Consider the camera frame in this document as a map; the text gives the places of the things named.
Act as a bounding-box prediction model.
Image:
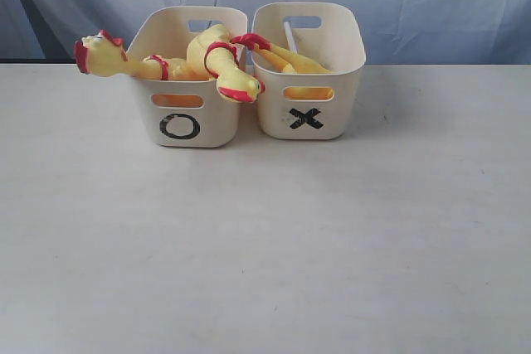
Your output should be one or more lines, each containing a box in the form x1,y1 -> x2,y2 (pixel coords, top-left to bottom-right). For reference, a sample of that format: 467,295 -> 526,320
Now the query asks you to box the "yellow rubber chicken front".
186,24 -> 266,103

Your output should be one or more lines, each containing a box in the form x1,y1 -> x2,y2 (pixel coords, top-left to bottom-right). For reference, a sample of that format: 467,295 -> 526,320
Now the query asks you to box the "cream bin marked O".
127,6 -> 247,148

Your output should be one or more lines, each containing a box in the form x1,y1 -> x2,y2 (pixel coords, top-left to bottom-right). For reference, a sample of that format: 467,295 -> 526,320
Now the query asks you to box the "yellow rubber chicken with face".
74,30 -> 208,81

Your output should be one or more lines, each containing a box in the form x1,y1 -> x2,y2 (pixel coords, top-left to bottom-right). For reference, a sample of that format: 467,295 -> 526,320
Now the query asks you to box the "headless chicken with white tube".
283,21 -> 298,53

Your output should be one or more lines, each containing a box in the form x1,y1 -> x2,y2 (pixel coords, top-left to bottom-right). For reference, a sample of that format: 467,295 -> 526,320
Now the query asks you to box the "headless yellow rubber chicken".
230,32 -> 334,100

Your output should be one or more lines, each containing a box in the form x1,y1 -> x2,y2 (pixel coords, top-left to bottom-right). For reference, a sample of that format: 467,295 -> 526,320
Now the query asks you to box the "cream bin marked X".
251,2 -> 366,140

